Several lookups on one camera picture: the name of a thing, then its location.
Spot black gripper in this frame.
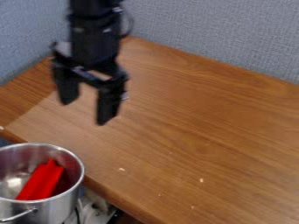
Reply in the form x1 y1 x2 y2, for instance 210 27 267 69
53 14 127 125

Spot metal pot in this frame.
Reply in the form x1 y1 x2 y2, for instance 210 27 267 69
0 143 85 224

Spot red object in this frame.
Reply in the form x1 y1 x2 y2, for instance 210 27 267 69
17 159 65 200

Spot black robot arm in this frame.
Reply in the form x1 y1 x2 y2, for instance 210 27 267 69
51 0 129 125

